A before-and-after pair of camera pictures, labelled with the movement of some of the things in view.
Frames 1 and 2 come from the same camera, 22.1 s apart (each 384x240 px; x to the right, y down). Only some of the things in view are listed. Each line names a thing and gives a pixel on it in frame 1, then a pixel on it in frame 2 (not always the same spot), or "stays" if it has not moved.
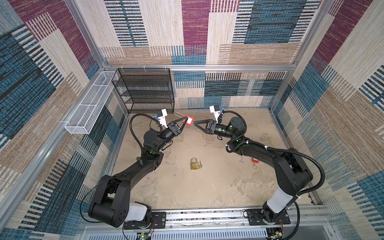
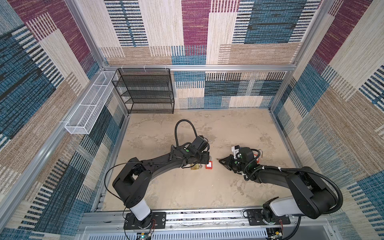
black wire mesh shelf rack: x=145 y=90 stays
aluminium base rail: x=313 y=223 stays
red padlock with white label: x=190 y=120 → x=209 y=165
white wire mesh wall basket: x=82 y=118 stays
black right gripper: x=211 y=125 → x=228 y=160
